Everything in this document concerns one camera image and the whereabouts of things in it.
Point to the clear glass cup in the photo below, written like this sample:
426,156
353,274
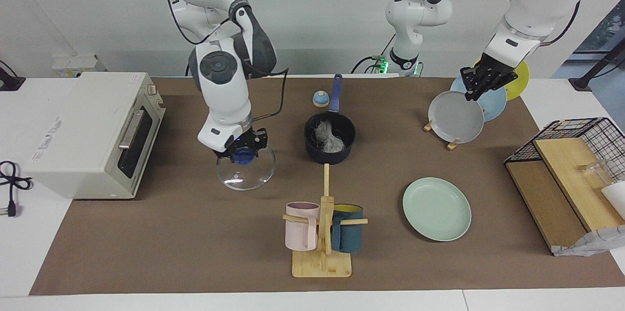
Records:
595,174

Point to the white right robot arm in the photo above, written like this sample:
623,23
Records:
224,91

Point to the white cup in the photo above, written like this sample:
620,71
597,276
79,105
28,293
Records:
616,198

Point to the brown table mat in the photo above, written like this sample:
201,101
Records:
210,233

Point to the grey patterned cloth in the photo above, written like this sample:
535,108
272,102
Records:
593,242

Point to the wooden mug tree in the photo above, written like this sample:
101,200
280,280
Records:
322,264

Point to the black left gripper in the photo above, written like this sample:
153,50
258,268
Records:
488,72

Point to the white toaster oven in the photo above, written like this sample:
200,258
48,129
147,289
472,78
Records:
83,130

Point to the grey plate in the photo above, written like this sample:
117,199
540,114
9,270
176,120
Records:
456,118

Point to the pink mug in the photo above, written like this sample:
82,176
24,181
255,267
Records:
300,233

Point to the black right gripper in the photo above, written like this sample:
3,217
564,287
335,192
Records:
249,139

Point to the yellow plate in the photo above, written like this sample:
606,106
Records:
520,81

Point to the white power strip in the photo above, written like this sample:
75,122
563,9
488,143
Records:
73,63

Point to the dark blue saucepan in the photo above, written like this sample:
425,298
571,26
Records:
329,157

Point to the black clamp mount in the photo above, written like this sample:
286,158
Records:
10,84

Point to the wooden plate rack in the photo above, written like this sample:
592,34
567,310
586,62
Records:
453,144

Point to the dark teal mug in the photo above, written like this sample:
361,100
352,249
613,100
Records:
347,235

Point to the mint green plate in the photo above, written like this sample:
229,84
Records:
437,209

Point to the dark brown wooden board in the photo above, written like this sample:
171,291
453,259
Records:
542,203

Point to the light blue plate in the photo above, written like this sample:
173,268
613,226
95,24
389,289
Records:
495,103

